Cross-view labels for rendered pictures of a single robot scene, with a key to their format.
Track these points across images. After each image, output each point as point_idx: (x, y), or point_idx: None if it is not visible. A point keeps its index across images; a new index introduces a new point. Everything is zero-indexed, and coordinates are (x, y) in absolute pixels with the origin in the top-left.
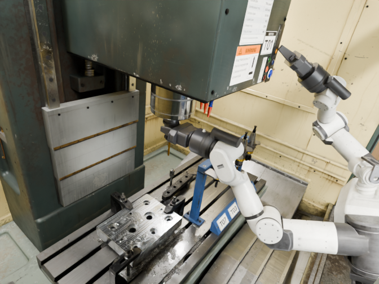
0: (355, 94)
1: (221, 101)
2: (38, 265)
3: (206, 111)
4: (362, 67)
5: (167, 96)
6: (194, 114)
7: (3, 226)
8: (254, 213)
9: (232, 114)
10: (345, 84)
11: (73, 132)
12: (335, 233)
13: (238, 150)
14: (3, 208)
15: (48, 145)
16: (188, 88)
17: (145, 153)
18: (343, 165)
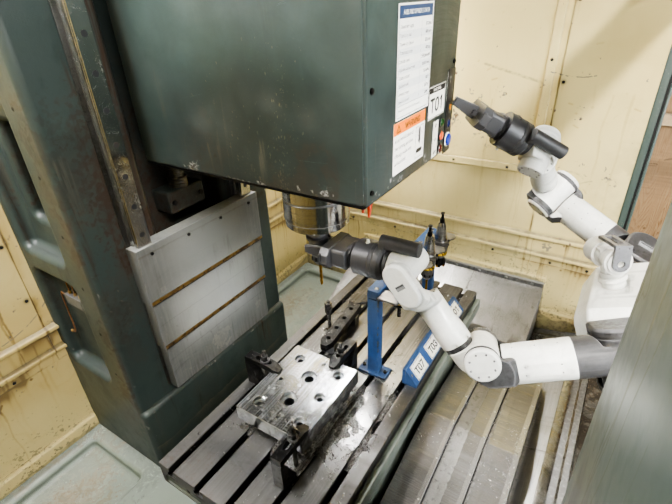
0: (588, 134)
1: None
2: (164, 475)
3: None
4: (591, 91)
5: (308, 203)
6: None
7: (88, 435)
8: (458, 344)
9: (405, 195)
10: (559, 134)
11: (174, 275)
12: (572, 351)
13: (420, 260)
14: (83, 407)
15: (143, 300)
16: (338, 193)
17: (277, 282)
18: None
